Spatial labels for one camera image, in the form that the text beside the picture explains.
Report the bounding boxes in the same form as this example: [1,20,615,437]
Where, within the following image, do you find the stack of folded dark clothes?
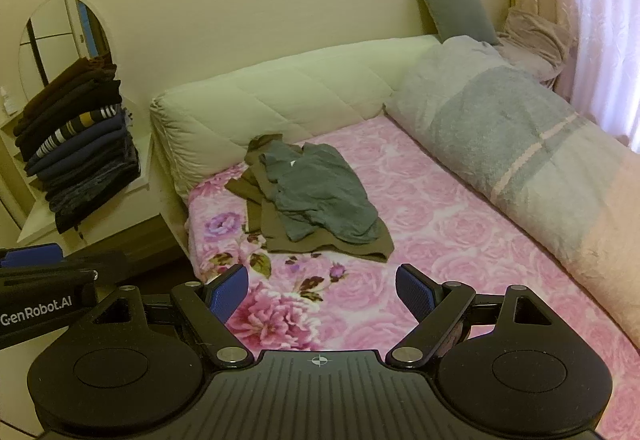
[12,55,141,235]

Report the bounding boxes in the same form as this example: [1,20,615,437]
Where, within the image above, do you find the cream padded headboard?
[150,34,443,201]

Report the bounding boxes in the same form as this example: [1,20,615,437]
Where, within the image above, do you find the pink floral blanket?
[186,112,640,426]

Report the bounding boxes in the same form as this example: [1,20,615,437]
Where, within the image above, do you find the grey and cream rolled duvet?
[384,36,640,336]

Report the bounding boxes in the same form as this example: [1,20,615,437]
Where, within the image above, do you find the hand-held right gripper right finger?
[386,264,556,367]

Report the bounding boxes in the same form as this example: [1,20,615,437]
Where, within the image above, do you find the white bedside table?
[0,112,166,246]

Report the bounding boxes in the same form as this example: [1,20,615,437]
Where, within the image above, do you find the grey pillow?
[410,0,502,46]

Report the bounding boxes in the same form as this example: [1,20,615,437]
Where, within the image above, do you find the mauve pillow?
[495,6,578,93]

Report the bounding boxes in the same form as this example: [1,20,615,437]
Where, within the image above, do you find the oval wall mirror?
[17,0,112,103]

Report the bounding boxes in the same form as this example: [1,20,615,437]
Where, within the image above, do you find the olive brown garment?
[225,133,396,263]

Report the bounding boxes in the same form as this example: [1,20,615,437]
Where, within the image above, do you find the pink window curtain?
[507,0,640,146]

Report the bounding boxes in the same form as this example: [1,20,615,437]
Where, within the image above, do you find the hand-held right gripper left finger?
[90,264,253,368]

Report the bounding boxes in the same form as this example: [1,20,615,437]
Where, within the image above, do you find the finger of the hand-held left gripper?
[0,243,126,278]

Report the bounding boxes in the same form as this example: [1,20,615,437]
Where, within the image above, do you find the grey printed t-shirt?
[260,140,383,243]

